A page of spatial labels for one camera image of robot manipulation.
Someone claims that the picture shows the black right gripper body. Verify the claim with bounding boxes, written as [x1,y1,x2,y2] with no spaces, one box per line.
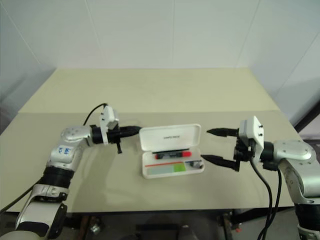
[232,135,255,164]

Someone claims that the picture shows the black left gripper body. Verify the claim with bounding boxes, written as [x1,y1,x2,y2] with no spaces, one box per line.
[107,125,125,155]

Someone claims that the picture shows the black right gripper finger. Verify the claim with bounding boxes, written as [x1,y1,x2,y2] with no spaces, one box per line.
[206,127,239,138]
[200,154,241,173]

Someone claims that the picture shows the black marker red cap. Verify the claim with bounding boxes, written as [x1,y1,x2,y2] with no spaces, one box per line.
[154,150,193,161]

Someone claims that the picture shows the pale green eraser stick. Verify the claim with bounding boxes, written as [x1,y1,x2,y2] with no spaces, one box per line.
[147,163,187,175]

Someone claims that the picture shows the white hinged pencil case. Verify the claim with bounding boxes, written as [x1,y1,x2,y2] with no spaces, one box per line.
[138,123,206,179]

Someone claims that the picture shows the black slanted stand pole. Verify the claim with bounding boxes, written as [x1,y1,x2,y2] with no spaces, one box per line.
[294,99,320,134]

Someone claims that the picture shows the silver metal fitting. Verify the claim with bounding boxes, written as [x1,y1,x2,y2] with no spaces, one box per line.
[88,222,102,236]

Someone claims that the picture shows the pale grey robot torso shell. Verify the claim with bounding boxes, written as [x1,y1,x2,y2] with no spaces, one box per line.
[0,225,48,240]

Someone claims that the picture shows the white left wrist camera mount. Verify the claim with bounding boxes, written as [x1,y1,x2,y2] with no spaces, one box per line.
[98,105,121,146]

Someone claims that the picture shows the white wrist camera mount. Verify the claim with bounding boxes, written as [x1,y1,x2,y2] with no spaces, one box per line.
[98,105,121,146]
[239,115,265,163]

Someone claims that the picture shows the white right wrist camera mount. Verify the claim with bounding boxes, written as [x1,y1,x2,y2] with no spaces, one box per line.
[239,115,265,163]

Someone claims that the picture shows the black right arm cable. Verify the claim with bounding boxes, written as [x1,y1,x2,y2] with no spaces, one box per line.
[262,161,284,240]
[249,147,274,240]

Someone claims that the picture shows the black bracket with red mark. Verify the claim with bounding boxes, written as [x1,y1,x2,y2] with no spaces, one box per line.
[230,208,254,232]

